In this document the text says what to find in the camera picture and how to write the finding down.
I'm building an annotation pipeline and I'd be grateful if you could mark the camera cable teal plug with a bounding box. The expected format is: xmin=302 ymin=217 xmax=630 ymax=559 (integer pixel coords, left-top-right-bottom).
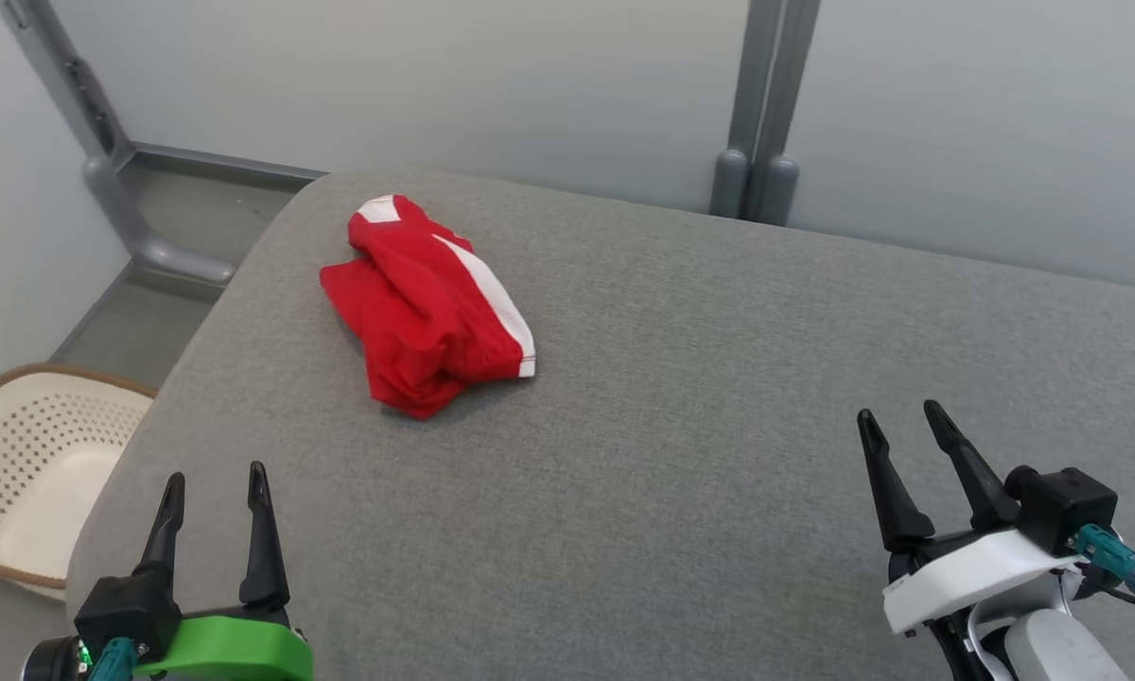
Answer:
xmin=88 ymin=637 xmax=140 ymax=681
xmin=1074 ymin=525 xmax=1135 ymax=620

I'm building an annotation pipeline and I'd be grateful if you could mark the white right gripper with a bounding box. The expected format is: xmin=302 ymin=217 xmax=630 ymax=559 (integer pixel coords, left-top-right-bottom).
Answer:
xmin=857 ymin=399 xmax=1082 ymax=636

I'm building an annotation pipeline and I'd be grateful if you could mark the cream perforated laundry basket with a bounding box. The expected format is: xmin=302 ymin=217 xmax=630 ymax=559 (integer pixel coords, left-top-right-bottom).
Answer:
xmin=0 ymin=363 xmax=159 ymax=602

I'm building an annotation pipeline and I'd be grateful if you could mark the grey wall base rail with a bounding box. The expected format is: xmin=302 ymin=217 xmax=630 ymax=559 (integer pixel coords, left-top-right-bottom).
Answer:
xmin=131 ymin=142 xmax=330 ymax=185

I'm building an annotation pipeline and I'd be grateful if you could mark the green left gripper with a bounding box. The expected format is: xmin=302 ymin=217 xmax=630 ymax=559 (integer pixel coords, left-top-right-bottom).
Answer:
xmin=135 ymin=461 xmax=315 ymax=681

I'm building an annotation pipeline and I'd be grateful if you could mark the grey corner post with foot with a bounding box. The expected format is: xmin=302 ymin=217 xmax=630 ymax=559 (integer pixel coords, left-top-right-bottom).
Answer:
xmin=0 ymin=0 xmax=239 ymax=287

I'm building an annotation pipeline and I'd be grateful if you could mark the grey fabric sofa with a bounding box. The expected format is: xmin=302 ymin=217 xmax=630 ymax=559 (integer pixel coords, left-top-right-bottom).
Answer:
xmin=64 ymin=168 xmax=1135 ymax=681

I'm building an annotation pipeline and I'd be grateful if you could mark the right camera cable teal plug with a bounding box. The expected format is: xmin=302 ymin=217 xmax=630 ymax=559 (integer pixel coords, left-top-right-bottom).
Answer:
xmin=1074 ymin=525 xmax=1135 ymax=620

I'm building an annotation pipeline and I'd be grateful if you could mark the red shorts white stripe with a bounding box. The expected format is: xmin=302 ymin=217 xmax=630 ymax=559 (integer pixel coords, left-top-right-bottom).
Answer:
xmin=319 ymin=194 xmax=538 ymax=421

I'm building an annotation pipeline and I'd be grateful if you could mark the left camera cable teal plug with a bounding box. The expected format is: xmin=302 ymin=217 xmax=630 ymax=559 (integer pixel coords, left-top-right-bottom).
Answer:
xmin=88 ymin=637 xmax=140 ymax=681

